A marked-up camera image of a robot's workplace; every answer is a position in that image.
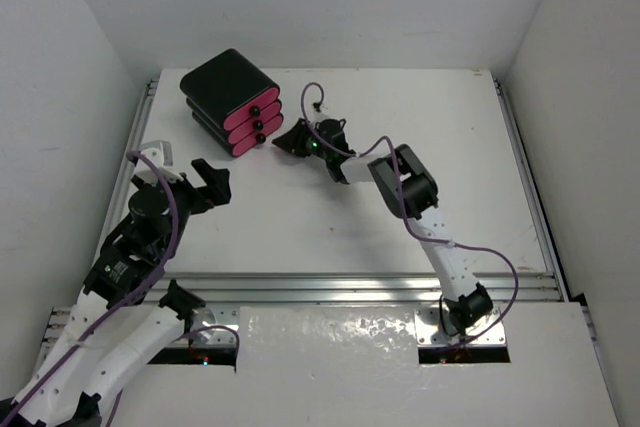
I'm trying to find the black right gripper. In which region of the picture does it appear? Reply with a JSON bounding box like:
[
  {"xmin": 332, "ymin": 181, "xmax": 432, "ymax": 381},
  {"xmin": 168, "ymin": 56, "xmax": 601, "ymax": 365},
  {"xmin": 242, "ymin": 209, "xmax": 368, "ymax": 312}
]
[{"xmin": 275, "ymin": 119, "xmax": 333, "ymax": 163}]

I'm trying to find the pink bottom drawer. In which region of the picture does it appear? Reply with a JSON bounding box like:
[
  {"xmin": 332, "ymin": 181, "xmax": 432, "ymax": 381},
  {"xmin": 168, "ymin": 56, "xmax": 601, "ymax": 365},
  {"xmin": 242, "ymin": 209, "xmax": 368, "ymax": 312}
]
[{"xmin": 230, "ymin": 134, "xmax": 270, "ymax": 157}]

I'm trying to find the pink drawer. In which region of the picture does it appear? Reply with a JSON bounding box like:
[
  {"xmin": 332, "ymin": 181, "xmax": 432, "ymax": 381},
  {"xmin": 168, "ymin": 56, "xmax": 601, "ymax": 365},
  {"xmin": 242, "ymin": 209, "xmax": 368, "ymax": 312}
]
[
  {"xmin": 227, "ymin": 100, "xmax": 284, "ymax": 144},
  {"xmin": 230, "ymin": 134, "xmax": 270, "ymax": 157},
  {"xmin": 223, "ymin": 86, "xmax": 280, "ymax": 131}
]

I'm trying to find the pink top drawer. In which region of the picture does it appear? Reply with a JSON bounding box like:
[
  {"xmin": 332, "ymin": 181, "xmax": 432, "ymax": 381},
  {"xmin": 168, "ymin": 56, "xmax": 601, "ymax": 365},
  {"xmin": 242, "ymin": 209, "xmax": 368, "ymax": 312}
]
[{"xmin": 223, "ymin": 86, "xmax": 280, "ymax": 131}]

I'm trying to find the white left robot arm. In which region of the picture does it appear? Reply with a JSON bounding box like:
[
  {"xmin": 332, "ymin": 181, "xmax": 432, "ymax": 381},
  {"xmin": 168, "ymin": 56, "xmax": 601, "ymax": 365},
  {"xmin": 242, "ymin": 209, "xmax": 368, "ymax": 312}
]
[{"xmin": 1, "ymin": 153, "xmax": 231, "ymax": 426}]

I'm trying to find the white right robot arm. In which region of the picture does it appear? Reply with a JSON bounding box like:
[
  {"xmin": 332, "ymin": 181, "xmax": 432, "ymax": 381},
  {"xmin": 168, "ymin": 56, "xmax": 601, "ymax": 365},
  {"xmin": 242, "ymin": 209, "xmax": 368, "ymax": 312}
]
[{"xmin": 273, "ymin": 118, "xmax": 493, "ymax": 336}]

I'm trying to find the black drawer cabinet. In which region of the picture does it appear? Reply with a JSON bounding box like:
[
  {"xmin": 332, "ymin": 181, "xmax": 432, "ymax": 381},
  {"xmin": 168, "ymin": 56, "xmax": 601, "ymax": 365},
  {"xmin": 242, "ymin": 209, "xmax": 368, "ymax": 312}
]
[{"xmin": 179, "ymin": 48, "xmax": 280, "ymax": 157}]

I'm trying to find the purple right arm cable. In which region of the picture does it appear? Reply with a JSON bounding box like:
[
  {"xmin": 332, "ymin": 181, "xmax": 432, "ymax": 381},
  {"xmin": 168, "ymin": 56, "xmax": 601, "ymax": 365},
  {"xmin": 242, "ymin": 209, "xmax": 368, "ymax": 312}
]
[{"xmin": 299, "ymin": 82, "xmax": 520, "ymax": 351}]

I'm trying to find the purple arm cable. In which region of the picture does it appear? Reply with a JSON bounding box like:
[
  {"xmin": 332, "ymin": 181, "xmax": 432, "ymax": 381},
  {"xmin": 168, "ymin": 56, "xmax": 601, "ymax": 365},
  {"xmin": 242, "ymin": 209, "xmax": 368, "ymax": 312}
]
[
  {"xmin": 0, "ymin": 150, "xmax": 241, "ymax": 427},
  {"xmin": 299, "ymin": 82, "xmax": 520, "ymax": 351}
]

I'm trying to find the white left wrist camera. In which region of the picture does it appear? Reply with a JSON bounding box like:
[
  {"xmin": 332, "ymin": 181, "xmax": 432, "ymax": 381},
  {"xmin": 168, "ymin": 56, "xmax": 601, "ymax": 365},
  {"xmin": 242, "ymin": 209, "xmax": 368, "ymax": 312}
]
[{"xmin": 126, "ymin": 140, "xmax": 182, "ymax": 185}]

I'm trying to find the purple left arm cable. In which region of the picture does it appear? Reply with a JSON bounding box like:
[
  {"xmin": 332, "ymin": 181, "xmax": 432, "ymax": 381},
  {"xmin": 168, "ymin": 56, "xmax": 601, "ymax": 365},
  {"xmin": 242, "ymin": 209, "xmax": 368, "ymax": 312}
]
[{"xmin": 0, "ymin": 150, "xmax": 241, "ymax": 427}]

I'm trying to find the aluminium rail frame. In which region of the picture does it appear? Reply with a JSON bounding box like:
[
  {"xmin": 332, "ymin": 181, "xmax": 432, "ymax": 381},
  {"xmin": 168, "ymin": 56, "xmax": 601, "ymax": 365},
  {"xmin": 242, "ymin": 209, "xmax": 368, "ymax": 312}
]
[{"xmin": 29, "ymin": 74, "xmax": 569, "ymax": 363}]

